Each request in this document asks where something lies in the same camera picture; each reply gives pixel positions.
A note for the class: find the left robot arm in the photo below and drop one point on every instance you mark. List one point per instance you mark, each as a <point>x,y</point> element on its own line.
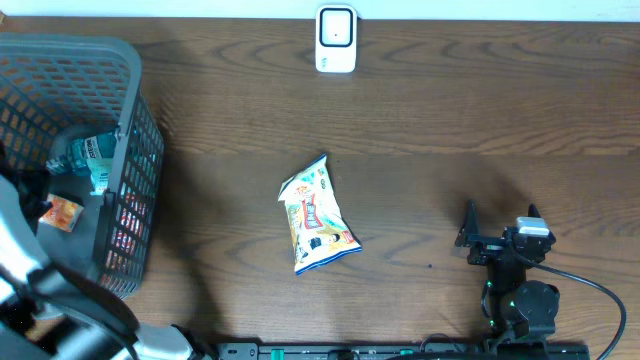
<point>51,312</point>

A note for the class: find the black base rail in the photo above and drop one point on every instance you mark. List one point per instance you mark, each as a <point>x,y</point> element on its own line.
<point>433,351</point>

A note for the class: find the mint green wipes packet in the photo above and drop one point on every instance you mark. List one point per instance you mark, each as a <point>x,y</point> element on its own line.
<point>101,177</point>

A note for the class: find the grey plastic basket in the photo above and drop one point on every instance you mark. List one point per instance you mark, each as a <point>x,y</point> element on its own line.
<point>59,88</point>

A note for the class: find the large snack chip bag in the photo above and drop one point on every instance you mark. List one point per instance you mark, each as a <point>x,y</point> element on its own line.
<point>318,230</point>

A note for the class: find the white barcode scanner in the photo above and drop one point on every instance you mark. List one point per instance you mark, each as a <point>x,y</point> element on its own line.
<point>336,39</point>

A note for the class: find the small orange tissue box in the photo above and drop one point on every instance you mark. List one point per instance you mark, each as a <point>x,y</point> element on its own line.
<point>63,213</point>

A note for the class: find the teal mouthwash bottle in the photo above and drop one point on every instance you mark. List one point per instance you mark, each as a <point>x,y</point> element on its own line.
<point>82,154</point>

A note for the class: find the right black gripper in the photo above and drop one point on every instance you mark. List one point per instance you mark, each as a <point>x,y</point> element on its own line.
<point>486,249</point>

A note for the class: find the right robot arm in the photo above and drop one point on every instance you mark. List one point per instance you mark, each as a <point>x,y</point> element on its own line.
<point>521,312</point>

